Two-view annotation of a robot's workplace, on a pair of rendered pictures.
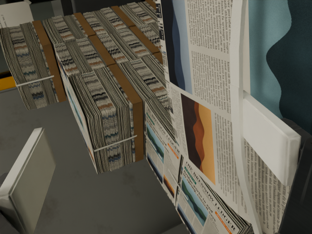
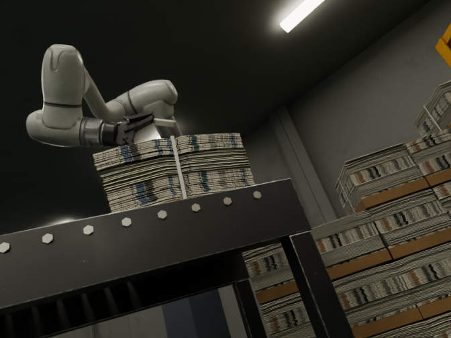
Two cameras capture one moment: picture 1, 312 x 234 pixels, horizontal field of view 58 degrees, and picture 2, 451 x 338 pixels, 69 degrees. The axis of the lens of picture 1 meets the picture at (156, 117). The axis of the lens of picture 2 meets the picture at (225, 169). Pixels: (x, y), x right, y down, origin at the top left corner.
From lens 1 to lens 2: 101 cm
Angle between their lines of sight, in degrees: 62
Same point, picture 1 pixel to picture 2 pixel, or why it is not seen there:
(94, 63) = (427, 165)
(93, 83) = (393, 166)
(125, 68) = (421, 194)
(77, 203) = not seen: hidden behind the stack
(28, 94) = (423, 118)
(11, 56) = (440, 91)
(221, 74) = not seen: hidden behind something
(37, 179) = (163, 123)
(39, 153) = (168, 123)
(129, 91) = (380, 197)
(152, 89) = (385, 219)
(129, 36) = not seen: outside the picture
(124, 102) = (364, 192)
